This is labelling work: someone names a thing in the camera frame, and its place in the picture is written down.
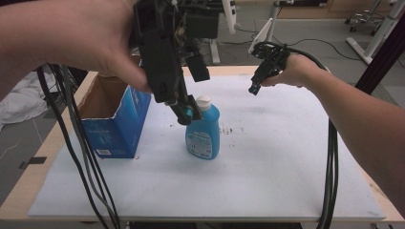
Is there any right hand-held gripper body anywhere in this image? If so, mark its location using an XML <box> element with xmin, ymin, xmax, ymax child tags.
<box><xmin>249</xmin><ymin>41</ymin><xmax>291</xmax><ymax>88</ymax></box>

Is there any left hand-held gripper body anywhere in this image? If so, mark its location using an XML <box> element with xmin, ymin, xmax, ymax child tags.
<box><xmin>131</xmin><ymin>0</ymin><xmax>222</xmax><ymax>107</ymax></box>

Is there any blue bottle with white cap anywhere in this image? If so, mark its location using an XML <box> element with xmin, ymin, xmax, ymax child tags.
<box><xmin>184</xmin><ymin>94</ymin><xmax>222</xmax><ymax>160</ymax></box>

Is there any blue cardboard box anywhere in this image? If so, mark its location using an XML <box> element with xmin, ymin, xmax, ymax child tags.
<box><xmin>77</xmin><ymin>73</ymin><xmax>153</xmax><ymax>159</ymax></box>

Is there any person's right hand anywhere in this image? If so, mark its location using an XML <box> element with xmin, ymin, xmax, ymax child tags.
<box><xmin>261</xmin><ymin>52</ymin><xmax>323</xmax><ymax>89</ymax></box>

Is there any person's left hand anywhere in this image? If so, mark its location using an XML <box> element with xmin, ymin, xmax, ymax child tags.
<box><xmin>47</xmin><ymin>0</ymin><xmax>153</xmax><ymax>94</ymax></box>

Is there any office chair wheel base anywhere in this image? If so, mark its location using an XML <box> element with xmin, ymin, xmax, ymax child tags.
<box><xmin>344</xmin><ymin>0</ymin><xmax>388</xmax><ymax>36</ymax></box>

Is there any white cloth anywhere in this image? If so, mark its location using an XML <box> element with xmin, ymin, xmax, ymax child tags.
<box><xmin>0</xmin><ymin>71</ymin><xmax>59</xmax><ymax>131</ymax></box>

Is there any white desk leg frame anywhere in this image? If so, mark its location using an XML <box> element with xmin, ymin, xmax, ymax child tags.
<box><xmin>208</xmin><ymin>0</ymin><xmax>239</xmax><ymax>65</ymax></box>
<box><xmin>247</xmin><ymin>0</ymin><xmax>283</xmax><ymax>54</ymax></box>
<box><xmin>346</xmin><ymin>0</ymin><xmax>405</xmax><ymax>66</ymax></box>

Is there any black floor cable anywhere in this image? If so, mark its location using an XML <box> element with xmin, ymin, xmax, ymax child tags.
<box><xmin>219</xmin><ymin>28</ymin><xmax>362</xmax><ymax>62</ymax></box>

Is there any black right gripper cable bundle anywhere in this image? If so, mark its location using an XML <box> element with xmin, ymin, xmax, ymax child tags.
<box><xmin>254</xmin><ymin>41</ymin><xmax>340</xmax><ymax>229</ymax></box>

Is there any black gripper cable bundle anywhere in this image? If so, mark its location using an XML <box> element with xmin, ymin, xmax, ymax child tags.
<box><xmin>35</xmin><ymin>63</ymin><xmax>122</xmax><ymax>229</ymax></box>
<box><xmin>254</xmin><ymin>41</ymin><xmax>340</xmax><ymax>229</ymax></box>

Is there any black left gripper cable bundle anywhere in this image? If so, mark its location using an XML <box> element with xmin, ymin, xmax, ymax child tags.
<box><xmin>35</xmin><ymin>63</ymin><xmax>122</xmax><ymax>229</ymax></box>

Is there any black metal post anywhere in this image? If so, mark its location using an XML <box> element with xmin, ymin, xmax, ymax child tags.
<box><xmin>354</xmin><ymin>18</ymin><xmax>405</xmax><ymax>95</ymax></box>

